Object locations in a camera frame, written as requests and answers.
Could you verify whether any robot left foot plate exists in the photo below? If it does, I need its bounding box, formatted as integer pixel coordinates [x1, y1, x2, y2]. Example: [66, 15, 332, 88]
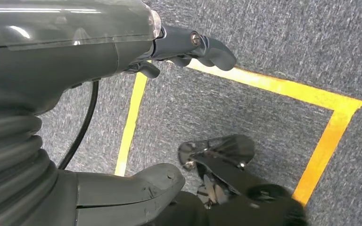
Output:
[178, 134, 256, 172]

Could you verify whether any yellow floor tape square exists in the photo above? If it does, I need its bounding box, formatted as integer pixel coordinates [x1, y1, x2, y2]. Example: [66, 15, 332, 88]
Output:
[114, 58, 362, 207]

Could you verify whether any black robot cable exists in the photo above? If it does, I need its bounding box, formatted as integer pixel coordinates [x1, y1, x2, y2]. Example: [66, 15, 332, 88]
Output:
[58, 80, 100, 171]

